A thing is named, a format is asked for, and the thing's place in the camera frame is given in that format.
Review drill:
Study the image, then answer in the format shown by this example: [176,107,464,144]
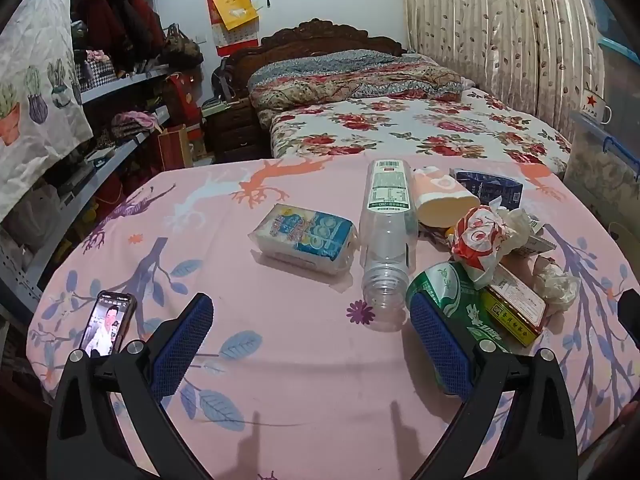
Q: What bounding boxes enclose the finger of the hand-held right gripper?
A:
[618,289,640,356]

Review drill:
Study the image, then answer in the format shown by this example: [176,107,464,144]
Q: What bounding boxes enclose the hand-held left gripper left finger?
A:
[46,292,216,480]

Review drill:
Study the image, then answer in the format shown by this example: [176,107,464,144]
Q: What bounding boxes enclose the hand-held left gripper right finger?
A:
[409,291,581,480]

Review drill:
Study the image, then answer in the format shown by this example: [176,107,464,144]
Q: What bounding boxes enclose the green packet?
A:
[406,261,512,361]

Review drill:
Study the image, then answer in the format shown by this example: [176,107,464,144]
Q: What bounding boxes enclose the white tissue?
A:
[500,207,543,256]
[531,256,581,306]

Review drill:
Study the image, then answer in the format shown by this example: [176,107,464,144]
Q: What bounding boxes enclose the yellow red carton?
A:
[480,262,547,348]

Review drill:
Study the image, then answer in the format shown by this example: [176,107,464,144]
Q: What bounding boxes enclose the red white wrapper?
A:
[447,206,518,291]

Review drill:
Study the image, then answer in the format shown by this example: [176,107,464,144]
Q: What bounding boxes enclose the clear plastic bottle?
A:
[360,159,419,332]

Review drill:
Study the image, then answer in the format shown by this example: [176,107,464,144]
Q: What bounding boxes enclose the blue white tissue pack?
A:
[250,204,360,276]

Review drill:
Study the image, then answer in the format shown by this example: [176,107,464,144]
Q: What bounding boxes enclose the dark blue packet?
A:
[449,167,524,211]

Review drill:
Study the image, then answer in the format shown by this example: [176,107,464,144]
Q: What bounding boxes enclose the black smartphone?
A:
[79,290,137,360]

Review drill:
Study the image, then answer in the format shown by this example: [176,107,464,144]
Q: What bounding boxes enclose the pink printed tablecloth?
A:
[26,154,640,480]

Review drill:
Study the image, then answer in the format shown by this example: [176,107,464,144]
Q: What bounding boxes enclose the clear storage box blue latch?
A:
[570,110,640,226]

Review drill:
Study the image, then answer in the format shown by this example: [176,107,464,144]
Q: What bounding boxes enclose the red gift bag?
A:
[157,125,193,171]
[165,74,198,123]

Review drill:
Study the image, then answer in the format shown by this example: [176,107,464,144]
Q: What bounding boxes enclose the white enamel mug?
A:
[581,88,612,125]

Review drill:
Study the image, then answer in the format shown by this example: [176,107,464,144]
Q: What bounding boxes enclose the dark wooden nightstand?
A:
[202,97,271,163]

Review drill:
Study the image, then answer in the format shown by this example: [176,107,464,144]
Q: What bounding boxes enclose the floral bedsheet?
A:
[270,87,572,173]

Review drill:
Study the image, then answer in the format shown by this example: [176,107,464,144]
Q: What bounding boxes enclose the pink cloth bundle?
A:
[111,111,158,138]

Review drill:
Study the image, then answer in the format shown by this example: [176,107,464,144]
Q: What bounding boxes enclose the clear storage box teal lid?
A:
[595,35,640,116]

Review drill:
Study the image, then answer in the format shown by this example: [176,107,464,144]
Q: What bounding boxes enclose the grey metal shelf rack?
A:
[0,0,206,311]

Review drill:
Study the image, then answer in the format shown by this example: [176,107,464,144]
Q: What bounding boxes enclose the floral quilt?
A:
[248,50,463,111]

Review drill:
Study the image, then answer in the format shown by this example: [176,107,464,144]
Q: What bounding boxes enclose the brown handbag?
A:
[160,24,203,68]

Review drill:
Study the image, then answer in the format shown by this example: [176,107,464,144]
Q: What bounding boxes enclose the white cactus print cloth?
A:
[0,0,95,221]

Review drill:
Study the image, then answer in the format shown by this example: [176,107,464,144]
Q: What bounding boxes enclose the beige leaf print curtain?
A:
[400,0,608,141]

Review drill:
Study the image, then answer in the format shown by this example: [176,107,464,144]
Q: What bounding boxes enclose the carved wooden headboard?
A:
[220,18,408,96]

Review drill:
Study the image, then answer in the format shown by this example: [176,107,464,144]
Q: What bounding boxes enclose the dark hanging clothes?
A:
[75,0,166,68]

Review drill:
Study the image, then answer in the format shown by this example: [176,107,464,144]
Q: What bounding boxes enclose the red yellow wall calendar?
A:
[206,0,261,57]

